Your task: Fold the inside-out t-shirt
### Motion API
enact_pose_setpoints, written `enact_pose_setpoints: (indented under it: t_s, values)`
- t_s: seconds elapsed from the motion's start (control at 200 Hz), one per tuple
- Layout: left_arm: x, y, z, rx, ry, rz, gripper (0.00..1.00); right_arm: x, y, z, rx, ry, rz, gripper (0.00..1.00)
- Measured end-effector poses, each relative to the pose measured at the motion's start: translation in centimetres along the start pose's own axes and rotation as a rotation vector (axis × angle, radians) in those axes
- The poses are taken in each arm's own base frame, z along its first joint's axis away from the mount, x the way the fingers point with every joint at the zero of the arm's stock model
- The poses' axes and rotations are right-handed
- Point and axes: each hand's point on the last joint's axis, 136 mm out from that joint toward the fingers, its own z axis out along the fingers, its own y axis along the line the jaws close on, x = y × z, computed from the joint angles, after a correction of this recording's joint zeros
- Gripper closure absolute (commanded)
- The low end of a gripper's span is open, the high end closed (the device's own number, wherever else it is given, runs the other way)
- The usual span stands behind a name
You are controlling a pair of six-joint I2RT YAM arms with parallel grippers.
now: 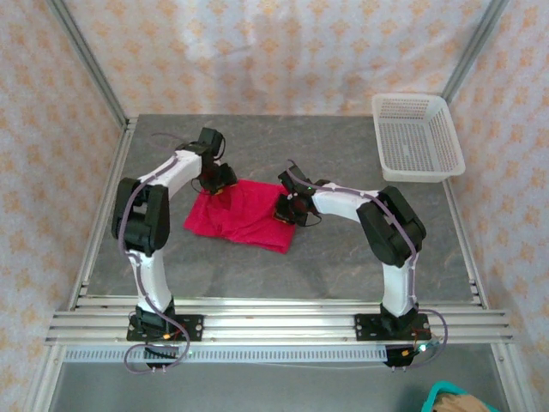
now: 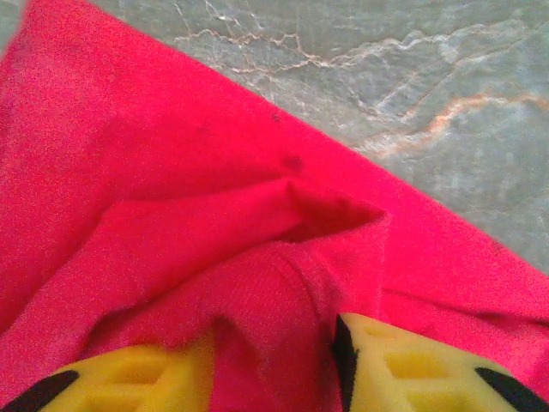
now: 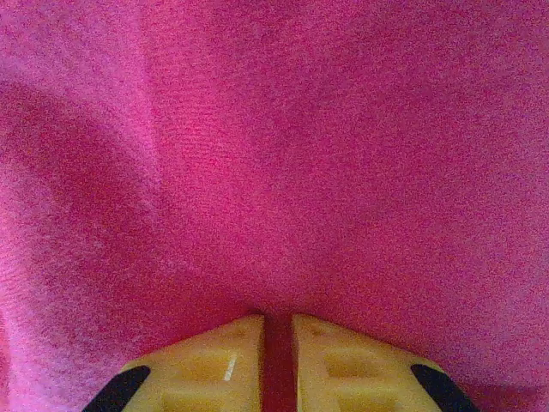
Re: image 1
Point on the aluminium mounting rail beam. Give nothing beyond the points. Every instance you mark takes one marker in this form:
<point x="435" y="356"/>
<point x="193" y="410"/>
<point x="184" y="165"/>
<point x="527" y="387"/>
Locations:
<point x="279" y="326"/>

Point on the brown item in bin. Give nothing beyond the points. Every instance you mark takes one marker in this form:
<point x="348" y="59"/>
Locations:
<point x="459" y="405"/>

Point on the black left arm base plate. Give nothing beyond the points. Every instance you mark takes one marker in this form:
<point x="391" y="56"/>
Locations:
<point x="195" y="328"/>

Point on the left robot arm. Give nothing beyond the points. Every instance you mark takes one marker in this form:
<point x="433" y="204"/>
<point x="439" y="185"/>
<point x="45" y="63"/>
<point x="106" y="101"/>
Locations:
<point x="152" y="279"/>

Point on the aluminium frame post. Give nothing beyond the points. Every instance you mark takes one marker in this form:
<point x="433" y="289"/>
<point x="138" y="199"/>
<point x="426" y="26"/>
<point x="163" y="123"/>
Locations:
<point x="476" y="47"/>
<point x="86" y="56"/>

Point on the red t-shirt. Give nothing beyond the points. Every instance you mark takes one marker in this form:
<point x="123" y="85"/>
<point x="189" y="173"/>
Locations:
<point x="249" y="223"/>

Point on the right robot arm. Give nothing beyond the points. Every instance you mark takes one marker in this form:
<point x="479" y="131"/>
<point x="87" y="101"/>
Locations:
<point x="339" y="205"/>

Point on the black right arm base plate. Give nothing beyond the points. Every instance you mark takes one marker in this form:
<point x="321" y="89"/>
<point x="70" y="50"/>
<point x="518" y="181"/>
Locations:
<point x="364" y="328"/>

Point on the teal plastic bin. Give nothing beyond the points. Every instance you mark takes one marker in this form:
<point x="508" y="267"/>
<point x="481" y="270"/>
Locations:
<point x="431" y="397"/>

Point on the aluminium frame leg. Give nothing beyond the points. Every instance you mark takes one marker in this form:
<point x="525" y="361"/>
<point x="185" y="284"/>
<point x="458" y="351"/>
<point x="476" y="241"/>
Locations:
<point x="521" y="399"/>
<point x="43" y="386"/>

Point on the white perforated plastic basket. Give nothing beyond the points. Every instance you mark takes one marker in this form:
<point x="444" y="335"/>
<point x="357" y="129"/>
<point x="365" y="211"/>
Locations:
<point x="416" y="141"/>

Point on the black base electronics box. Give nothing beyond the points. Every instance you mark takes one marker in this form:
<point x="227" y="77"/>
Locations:
<point x="399" y="358"/>
<point x="161" y="353"/>

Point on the orange patterned white curtain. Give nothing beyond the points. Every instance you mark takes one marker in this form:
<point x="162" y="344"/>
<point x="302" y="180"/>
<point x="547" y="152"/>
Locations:
<point x="274" y="51"/>

